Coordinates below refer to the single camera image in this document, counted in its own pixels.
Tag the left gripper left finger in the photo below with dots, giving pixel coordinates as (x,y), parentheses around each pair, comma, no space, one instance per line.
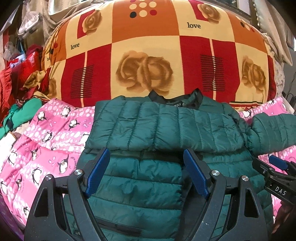
(94,171)

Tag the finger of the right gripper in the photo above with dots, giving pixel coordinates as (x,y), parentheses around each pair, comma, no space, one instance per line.
(278,162)

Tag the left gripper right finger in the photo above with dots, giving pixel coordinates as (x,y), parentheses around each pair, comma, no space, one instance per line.
(199,172)

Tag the dark green puffer jacket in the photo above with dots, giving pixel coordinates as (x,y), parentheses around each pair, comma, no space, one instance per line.
(143,191)

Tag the red clothes pile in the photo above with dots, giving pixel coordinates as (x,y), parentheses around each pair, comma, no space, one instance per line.
(19,83)

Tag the person's right hand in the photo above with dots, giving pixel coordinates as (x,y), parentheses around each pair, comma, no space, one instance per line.
(283,214)

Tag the pink penguin quilt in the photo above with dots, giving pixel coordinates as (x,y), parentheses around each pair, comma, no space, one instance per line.
(52,144)

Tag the green garment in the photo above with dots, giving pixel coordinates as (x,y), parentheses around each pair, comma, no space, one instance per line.
(19,115)

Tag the floral bed sheet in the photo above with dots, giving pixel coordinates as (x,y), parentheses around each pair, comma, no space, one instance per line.
(278,84)

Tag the red orange rose blanket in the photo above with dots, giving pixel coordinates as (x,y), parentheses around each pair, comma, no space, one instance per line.
(131,48)

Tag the beige curtain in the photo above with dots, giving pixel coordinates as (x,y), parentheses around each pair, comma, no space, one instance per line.
(272,24)

